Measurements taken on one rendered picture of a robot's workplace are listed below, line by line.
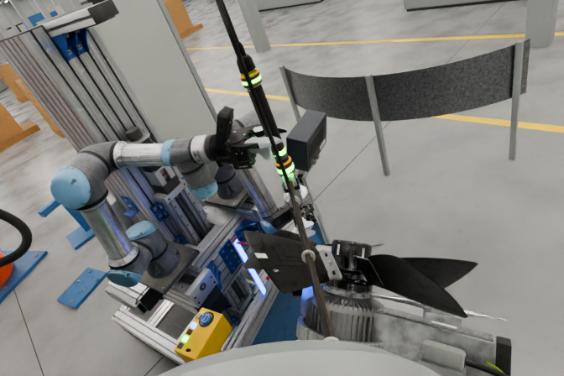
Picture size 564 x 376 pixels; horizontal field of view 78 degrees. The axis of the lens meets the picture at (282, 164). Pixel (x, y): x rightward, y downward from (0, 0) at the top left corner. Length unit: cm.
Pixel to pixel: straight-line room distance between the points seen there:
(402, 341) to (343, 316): 16
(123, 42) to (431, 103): 225
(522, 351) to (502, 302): 27
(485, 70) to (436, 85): 32
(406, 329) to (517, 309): 144
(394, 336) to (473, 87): 213
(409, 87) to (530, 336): 167
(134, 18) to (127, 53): 26
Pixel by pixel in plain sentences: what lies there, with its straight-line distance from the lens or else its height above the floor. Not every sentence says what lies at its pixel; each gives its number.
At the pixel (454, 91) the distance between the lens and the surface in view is 284.
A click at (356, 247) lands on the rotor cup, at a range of 105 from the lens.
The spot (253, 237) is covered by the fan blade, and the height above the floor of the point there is 143.
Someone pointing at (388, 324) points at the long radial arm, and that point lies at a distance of 106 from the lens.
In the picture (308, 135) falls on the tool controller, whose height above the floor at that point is 123.
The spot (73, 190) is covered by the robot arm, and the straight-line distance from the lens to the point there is 119.
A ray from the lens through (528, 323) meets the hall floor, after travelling 240.
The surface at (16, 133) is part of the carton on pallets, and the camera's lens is 1002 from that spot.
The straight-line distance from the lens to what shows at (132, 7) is 292.
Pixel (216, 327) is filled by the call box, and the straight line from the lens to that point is 130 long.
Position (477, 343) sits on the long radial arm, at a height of 114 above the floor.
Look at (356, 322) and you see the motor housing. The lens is 104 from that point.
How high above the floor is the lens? 205
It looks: 33 degrees down
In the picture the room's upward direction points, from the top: 21 degrees counter-clockwise
